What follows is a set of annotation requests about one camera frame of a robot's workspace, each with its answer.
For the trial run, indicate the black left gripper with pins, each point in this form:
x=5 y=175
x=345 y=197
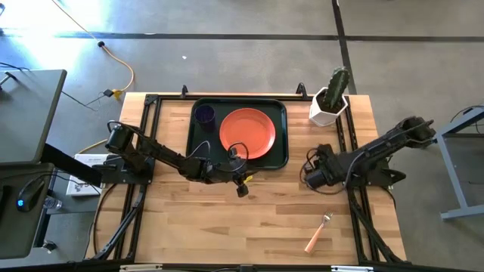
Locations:
x=227 y=170

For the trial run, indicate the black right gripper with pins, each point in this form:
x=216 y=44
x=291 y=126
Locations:
x=328 y=164

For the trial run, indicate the orange plastic plate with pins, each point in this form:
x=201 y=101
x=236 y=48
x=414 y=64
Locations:
x=247 y=128

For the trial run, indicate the purple plastic cup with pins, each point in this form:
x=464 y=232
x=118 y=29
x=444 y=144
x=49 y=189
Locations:
x=205 y=115

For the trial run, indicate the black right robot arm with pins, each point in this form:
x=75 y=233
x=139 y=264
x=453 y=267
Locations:
x=378 y=149

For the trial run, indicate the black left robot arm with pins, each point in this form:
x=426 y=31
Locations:
x=166 y=155

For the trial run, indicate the dark green plastic tray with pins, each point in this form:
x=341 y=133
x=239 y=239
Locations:
x=280 y=109

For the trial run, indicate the white hexagonal plant pot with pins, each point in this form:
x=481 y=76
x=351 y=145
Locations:
x=321 y=115

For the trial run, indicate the green cactus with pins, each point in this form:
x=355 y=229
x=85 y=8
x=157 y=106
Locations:
x=336 y=87

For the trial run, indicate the grey metal table leg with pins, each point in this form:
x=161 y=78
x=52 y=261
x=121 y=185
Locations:
x=452 y=177

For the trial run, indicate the white cardboard box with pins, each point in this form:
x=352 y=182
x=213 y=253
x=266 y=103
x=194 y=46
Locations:
x=77 y=189

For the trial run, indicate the clear water bottle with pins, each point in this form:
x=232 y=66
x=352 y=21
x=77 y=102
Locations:
x=53 y=203

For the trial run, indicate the black computer mouse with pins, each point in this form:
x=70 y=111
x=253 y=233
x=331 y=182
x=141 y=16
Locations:
x=29 y=194

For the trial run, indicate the black desk top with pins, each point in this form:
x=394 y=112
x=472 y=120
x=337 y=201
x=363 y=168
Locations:
x=26 y=113

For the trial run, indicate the black side table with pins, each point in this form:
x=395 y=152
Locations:
x=15 y=230

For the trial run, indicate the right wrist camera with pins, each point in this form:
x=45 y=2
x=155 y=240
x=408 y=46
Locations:
x=324 y=151

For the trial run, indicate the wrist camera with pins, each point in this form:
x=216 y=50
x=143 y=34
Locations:
x=324 y=151
x=232 y=153

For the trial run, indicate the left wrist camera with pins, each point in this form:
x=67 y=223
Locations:
x=232 y=153

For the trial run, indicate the black frame clamp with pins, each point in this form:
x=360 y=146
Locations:
x=184 y=91
x=301 y=90

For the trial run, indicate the silver frame bracket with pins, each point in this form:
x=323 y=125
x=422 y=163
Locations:
x=140 y=267
x=351 y=268

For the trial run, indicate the black aluminium table frame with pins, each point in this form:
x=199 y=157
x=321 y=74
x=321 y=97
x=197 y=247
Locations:
x=170 y=97

